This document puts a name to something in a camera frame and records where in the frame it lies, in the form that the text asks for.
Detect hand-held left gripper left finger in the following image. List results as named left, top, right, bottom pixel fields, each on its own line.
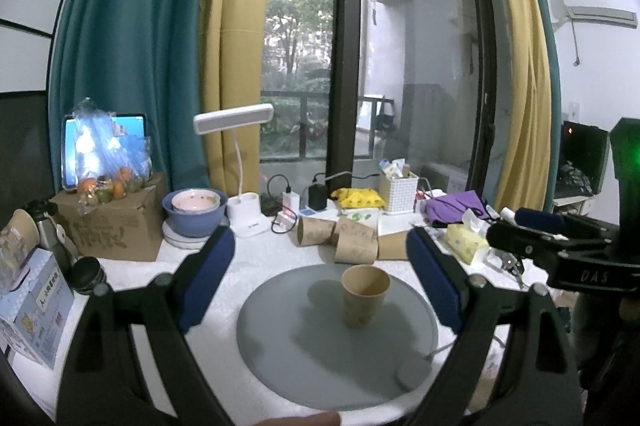
left=57, top=226, right=236, bottom=426

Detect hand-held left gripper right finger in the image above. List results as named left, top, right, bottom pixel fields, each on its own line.
left=406, top=226, right=586, bottom=426

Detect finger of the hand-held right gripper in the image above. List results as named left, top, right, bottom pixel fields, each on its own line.
left=514, top=207, right=617, bottom=241
left=486, top=221, right=608, bottom=269

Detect brown paper cup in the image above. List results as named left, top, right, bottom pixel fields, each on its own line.
left=377, top=231, right=417, bottom=261
left=332, top=216, right=379, bottom=243
left=341, top=265, right=391, bottom=330
left=297, top=216, right=339, bottom=248
left=333, top=233, right=380, bottom=265

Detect beige cup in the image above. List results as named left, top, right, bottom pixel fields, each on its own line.
left=4, top=207, right=41, bottom=254

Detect person's left hand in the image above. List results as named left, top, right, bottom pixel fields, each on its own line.
left=251, top=411, right=344, bottom=426

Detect bunch of keys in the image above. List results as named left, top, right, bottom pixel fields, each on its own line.
left=486, top=250, right=528, bottom=291

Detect yellow tissue pack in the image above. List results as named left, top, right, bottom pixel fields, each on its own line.
left=445, top=211, right=491, bottom=266

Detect white round plate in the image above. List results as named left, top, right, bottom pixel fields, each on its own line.
left=162, top=216, right=232, bottom=251

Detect blue bowl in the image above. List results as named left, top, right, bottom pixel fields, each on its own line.
left=161, top=189, right=228, bottom=238

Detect black monitor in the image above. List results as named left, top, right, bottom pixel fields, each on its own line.
left=560, top=120, right=612, bottom=198

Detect white desk lamp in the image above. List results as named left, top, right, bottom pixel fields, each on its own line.
left=193, top=103, right=275, bottom=238

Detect pink bowl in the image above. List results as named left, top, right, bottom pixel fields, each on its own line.
left=171, top=189, right=221, bottom=213

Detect purple cloth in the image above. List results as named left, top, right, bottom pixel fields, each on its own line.
left=424, top=191, right=501, bottom=228

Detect white plastic basket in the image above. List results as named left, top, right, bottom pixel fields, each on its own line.
left=378, top=169, right=420, bottom=214

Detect pink white small box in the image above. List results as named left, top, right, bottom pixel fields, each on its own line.
left=276, top=209, right=302, bottom=233

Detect white box appliance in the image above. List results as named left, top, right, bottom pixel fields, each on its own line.
left=419, top=162, right=470, bottom=197

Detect cardboard box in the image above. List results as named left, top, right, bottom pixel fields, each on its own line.
left=50, top=172, right=168, bottom=263

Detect yellow cloth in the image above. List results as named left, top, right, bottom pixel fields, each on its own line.
left=331, top=187, right=386, bottom=211

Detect black round lid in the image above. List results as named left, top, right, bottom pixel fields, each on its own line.
left=69, top=256, right=109, bottom=296

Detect grey round mat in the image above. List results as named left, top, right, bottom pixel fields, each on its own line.
left=236, top=263, right=438, bottom=411

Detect black charger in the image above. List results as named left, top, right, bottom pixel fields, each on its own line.
left=307, top=183, right=329, bottom=211

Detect yellow curtain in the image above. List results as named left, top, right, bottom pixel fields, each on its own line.
left=200, top=0, right=286, bottom=198
left=472, top=0, right=553, bottom=219

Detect dark cloth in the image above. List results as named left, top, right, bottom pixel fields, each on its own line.
left=570, top=291, right=640, bottom=426

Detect plastic bag of fruit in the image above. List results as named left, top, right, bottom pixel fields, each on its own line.
left=72, top=97, right=153, bottom=208

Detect silver thermos bottle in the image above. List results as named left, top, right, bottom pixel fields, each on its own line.
left=22, top=199, right=78, bottom=279

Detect blue printed carton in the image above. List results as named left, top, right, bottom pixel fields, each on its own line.
left=0, top=251, right=76, bottom=368

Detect white air conditioner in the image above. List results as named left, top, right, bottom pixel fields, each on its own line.
left=550, top=0, right=639, bottom=30

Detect tablet screen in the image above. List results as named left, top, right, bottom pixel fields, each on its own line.
left=61, top=113, right=148, bottom=193

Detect balcony railing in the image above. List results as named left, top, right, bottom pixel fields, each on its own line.
left=260, top=89, right=401, bottom=159

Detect black window frame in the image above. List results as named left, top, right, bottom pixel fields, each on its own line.
left=324, top=0, right=506, bottom=187

